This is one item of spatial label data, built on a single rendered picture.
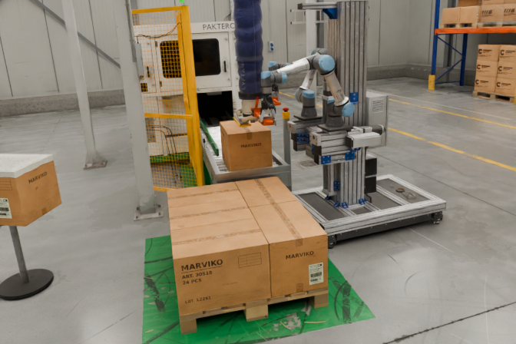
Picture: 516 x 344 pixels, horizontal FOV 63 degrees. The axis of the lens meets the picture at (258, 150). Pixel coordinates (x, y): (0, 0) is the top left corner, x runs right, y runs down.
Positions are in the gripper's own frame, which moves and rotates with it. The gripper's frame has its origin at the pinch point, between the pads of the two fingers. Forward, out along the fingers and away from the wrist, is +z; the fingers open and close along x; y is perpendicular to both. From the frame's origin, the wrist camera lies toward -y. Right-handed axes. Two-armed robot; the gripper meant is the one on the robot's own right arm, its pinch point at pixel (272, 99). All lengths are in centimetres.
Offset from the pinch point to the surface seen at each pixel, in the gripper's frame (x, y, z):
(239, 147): -37, 18, 38
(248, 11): -27, 41, -78
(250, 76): -28, 41, -28
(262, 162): -16, 18, 55
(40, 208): -193, 78, 53
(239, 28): -35, 36, -66
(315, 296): -11, 151, 110
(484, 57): 631, -499, 24
